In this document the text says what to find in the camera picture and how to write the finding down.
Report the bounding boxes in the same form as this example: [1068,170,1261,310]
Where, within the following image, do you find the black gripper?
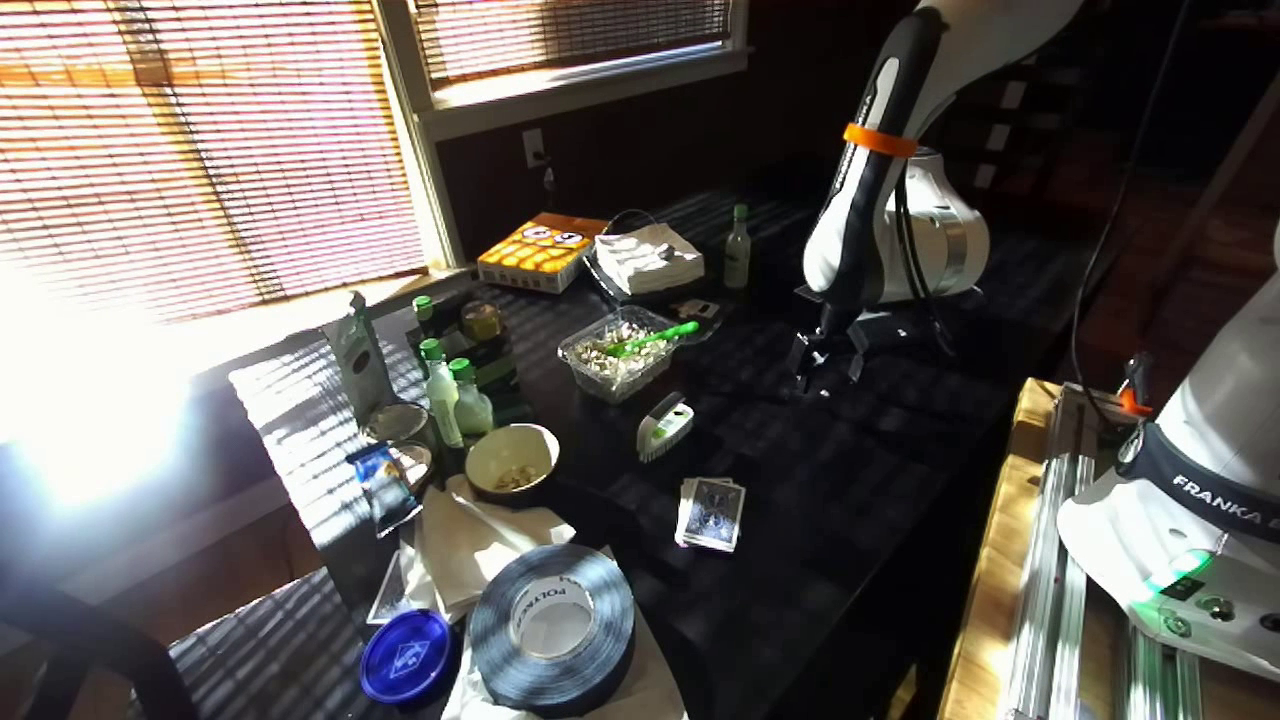
[784,298,872,405]

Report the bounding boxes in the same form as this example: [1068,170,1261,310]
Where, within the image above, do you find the white round bowl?
[461,420,565,507]

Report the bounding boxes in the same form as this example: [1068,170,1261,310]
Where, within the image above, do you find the small clear bottle green cap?
[719,200,756,296]

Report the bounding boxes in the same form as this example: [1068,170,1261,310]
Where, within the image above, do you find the bright green plastic tool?
[595,314,703,359]

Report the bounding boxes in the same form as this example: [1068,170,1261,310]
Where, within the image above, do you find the white flat box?
[583,215,712,298]

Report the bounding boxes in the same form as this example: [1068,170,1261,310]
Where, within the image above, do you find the clear plastic seed container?
[553,298,682,405]

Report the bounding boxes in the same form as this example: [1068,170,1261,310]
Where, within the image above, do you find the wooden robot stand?
[935,375,1280,720]

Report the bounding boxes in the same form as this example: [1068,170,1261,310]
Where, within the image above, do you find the yellow cardboard box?
[471,209,610,298]

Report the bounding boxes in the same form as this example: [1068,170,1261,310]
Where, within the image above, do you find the dark green margarita box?
[402,291,531,429]

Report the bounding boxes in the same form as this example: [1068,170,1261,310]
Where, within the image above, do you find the yellow round tin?
[461,298,506,342]

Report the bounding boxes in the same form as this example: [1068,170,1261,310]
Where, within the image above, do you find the aluminium rails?
[1004,386,1203,720]

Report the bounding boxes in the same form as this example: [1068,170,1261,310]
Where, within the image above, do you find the white paper napkin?
[396,475,583,624]

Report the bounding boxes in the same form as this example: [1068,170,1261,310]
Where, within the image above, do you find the small window blind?
[402,0,741,90]

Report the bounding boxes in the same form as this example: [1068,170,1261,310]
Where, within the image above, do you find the round foil topped can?
[362,394,430,453]

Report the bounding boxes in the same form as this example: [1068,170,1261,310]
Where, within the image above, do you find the grey plate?
[464,541,639,711]

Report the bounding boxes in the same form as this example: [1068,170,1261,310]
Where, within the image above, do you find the blue foil packet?
[343,439,430,541]

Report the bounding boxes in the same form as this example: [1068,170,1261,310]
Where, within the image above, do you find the clear plastic wrapper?
[362,536,451,627]

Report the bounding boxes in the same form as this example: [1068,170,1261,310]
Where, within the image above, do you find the blue round plastic lid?
[354,606,464,706]

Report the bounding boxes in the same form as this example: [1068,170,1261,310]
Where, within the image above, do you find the large window blind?
[0,0,430,331]

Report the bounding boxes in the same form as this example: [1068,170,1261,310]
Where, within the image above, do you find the dark curved chair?
[0,571,203,720]

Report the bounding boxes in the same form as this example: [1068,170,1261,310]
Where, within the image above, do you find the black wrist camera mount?
[850,307,954,351]

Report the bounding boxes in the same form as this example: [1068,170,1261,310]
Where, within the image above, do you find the orange strap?
[841,118,925,162]

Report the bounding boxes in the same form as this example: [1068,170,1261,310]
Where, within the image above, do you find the orange cable clamp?
[1117,349,1160,425]

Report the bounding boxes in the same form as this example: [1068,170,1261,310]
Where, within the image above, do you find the black cable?
[1060,0,1195,416]

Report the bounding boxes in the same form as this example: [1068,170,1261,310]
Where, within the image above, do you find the white window frame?
[366,0,756,278]

